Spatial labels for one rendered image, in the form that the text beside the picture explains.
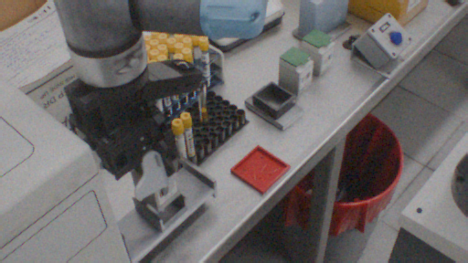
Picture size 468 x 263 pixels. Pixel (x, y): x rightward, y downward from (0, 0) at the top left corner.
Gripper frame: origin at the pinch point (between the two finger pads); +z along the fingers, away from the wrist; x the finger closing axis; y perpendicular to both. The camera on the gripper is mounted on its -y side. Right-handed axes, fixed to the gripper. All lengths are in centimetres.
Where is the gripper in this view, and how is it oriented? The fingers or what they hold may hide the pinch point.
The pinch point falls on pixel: (154, 173)
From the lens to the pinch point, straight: 74.1
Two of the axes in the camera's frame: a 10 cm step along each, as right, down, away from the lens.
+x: 7.4, 4.9, -4.6
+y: -6.7, 5.7, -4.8
